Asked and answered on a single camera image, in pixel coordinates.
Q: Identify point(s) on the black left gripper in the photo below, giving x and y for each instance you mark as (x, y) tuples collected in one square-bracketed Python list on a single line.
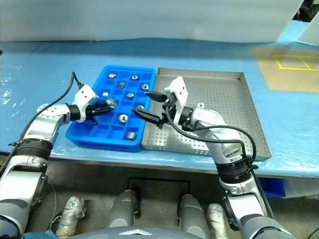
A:
[(92, 110)]

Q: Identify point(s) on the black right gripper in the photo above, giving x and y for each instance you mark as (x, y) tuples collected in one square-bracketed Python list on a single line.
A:
[(169, 107)]

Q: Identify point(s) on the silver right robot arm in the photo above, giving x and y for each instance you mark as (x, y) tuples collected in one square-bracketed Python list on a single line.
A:
[(249, 206)]

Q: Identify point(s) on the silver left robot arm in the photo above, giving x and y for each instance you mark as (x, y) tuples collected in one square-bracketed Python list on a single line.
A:
[(42, 119)]

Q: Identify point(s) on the blue compartment tray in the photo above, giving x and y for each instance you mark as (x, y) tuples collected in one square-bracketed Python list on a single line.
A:
[(99, 129)]

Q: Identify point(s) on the perforated steel tray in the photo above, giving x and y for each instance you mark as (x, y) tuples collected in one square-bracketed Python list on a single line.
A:
[(224, 94)]

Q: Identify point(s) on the white foam board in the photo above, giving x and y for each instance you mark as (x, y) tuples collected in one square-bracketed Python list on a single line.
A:
[(149, 17)]

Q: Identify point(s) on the grey left robot leg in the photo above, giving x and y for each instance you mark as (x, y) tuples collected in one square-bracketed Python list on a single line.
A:
[(122, 209)]

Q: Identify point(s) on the grey robot leg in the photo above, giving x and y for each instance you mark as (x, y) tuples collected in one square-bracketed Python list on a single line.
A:
[(122, 209), (193, 214)]

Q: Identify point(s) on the white wrapped foot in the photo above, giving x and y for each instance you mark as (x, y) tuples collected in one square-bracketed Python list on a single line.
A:
[(69, 211), (216, 216)]

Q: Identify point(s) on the grey right robot leg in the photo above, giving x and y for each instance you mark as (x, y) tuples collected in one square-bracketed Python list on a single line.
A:
[(193, 214)]

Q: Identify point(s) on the grey robot torso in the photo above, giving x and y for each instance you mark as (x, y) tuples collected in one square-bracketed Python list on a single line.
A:
[(149, 233)]

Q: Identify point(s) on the brown flat mat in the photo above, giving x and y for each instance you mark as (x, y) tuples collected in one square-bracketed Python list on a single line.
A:
[(279, 79)]

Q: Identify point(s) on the blue fabric piece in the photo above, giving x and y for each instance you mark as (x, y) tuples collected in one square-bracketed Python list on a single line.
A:
[(40, 235)]

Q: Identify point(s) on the blue plastic crate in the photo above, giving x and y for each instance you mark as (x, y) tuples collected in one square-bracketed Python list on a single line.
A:
[(272, 186)]

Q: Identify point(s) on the white slanted panel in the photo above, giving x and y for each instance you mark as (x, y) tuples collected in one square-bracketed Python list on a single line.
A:
[(311, 35)]

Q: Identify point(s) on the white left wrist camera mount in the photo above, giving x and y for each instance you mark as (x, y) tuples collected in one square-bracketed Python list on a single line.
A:
[(83, 95)]

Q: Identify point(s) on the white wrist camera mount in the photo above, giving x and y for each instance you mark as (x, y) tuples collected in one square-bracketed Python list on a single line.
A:
[(83, 95), (179, 92)]

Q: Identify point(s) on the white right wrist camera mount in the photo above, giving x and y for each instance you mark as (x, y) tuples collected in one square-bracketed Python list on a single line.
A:
[(179, 92)]

